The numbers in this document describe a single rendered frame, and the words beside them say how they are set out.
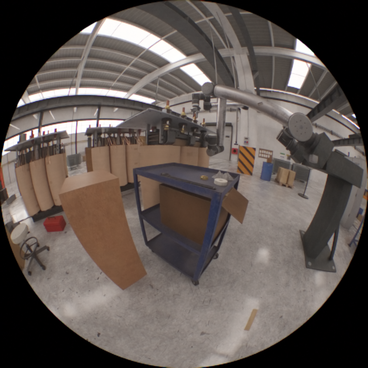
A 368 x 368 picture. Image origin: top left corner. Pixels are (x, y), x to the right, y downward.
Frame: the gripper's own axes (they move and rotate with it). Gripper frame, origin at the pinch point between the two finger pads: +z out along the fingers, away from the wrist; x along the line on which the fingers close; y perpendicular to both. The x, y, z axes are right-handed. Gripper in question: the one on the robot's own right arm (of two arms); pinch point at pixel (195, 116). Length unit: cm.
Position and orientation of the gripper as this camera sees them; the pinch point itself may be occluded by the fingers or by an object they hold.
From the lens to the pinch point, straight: 163.2
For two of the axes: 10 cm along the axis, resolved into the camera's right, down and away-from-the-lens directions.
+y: -7.8, 1.7, -6.0
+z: -0.4, 9.5, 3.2
